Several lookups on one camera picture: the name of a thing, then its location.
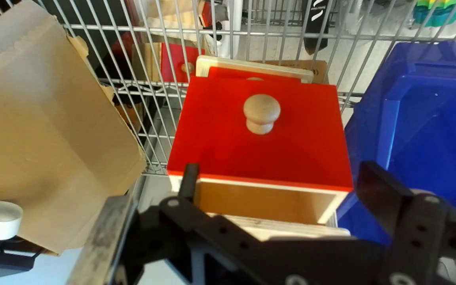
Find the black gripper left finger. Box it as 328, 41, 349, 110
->
179, 165, 200, 201

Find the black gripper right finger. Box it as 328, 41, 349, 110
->
355, 162, 415, 243

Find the blue plastic bin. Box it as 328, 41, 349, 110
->
336, 40, 456, 247

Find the cardboard box with writing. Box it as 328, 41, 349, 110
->
0, 0, 146, 254

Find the rainbow stacking toy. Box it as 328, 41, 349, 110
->
412, 0, 456, 27

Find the wire shelf rack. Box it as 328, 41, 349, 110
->
0, 0, 456, 178

